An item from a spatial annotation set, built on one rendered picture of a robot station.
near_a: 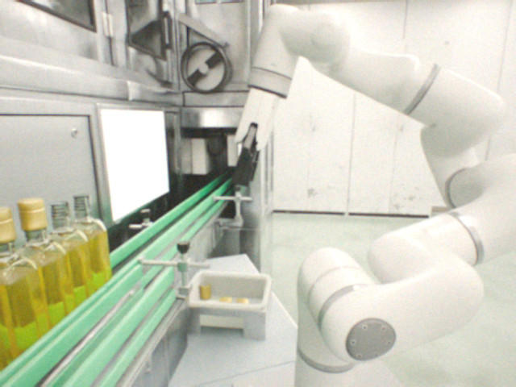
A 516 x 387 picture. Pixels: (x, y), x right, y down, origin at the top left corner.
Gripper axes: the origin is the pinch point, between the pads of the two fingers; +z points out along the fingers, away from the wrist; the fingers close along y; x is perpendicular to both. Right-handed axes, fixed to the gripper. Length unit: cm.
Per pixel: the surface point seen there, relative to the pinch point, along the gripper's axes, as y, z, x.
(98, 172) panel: -18.4, 15.3, -39.9
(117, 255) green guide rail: -8.7, 31.0, -26.2
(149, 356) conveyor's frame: 14.5, 33.6, -5.8
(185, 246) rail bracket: -4.7, 21.1, -9.3
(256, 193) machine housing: -90, 27, -4
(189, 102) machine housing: -89, -5, -45
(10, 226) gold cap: 23.2, 11.9, -26.2
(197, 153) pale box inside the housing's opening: -101, 19, -39
